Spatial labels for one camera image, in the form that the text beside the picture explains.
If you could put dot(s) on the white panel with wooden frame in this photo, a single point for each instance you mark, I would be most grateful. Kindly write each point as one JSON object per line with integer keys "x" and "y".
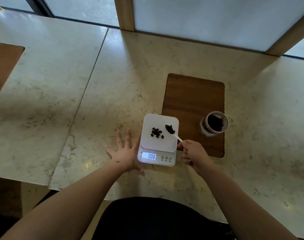
{"x": 204, "y": 17}

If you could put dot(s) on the coffee beans in jar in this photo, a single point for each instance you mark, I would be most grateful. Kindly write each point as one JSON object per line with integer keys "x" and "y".
{"x": 215, "y": 122}

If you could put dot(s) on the glass jar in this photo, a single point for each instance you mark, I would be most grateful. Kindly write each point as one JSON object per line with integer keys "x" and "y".
{"x": 204, "y": 128}

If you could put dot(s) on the white digital kitchen scale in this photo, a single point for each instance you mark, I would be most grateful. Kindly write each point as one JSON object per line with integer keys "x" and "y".
{"x": 158, "y": 147}

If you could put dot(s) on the person's left little finger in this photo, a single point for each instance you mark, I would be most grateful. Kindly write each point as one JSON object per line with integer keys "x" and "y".
{"x": 110, "y": 150}

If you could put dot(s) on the person's left middle finger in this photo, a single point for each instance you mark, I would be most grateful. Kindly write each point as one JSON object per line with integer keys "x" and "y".
{"x": 128, "y": 138}

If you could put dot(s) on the coffee beans in spoon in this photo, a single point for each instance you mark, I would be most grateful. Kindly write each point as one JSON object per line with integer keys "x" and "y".
{"x": 170, "y": 128}

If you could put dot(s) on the pile of loose coffee beans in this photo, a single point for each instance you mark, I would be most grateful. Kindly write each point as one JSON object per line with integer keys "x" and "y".
{"x": 157, "y": 132}

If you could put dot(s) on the person's black clothing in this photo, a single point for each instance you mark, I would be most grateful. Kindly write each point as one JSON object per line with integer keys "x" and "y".
{"x": 157, "y": 219}

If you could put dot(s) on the black window frame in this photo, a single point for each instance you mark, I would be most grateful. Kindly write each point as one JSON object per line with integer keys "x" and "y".
{"x": 42, "y": 6}

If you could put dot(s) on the person's left thumb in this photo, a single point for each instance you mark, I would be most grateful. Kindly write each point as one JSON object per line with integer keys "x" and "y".
{"x": 141, "y": 171}

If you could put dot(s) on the white plastic spoon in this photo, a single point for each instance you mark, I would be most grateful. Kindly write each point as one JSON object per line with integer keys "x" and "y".
{"x": 178, "y": 138}

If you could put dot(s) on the brown wooden board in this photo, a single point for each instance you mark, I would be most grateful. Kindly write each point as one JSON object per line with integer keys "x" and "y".
{"x": 3, "y": 67}
{"x": 191, "y": 97}

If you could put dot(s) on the person's right hand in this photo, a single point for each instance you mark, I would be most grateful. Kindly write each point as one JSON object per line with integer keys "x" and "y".
{"x": 195, "y": 154}

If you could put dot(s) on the person's right fingers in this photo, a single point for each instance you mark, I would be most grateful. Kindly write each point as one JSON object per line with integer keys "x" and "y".
{"x": 187, "y": 147}

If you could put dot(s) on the person's right forearm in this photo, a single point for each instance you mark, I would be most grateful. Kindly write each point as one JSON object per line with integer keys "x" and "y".
{"x": 239, "y": 202}

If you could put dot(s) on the person's left forearm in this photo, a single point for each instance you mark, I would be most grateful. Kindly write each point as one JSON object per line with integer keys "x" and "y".
{"x": 74, "y": 199}

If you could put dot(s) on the person's left hand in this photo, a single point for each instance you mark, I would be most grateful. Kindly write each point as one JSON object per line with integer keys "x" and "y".
{"x": 125, "y": 157}

